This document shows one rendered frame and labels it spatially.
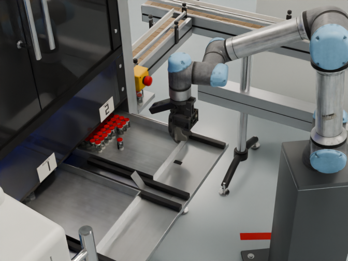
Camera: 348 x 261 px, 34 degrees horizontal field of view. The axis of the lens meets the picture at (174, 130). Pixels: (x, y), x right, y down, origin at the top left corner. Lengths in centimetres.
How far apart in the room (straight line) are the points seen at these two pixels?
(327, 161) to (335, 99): 23
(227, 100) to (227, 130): 60
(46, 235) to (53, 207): 98
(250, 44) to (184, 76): 24
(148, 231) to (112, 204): 17
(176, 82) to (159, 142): 33
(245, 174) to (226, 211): 31
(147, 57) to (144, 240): 97
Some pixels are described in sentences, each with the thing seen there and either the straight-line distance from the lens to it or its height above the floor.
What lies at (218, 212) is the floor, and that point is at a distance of 304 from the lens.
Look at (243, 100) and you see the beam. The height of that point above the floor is 51.
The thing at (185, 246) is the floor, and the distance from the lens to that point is 289.
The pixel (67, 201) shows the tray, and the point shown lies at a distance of 192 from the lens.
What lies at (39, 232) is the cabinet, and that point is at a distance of 93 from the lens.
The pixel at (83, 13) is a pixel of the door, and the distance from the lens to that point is 182.
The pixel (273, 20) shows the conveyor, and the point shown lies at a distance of 272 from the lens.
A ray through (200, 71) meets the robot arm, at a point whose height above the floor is 124.
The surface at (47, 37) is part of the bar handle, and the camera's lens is 159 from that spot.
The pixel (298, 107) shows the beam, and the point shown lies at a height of 55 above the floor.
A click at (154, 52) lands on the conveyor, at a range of 251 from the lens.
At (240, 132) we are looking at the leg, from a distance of 308.
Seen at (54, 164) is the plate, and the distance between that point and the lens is 187.
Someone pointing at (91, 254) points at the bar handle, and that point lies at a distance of 105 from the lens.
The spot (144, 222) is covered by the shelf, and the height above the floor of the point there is 88.
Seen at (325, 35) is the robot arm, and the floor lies 142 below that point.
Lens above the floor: 223
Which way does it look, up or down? 39 degrees down
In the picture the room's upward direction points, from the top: 2 degrees counter-clockwise
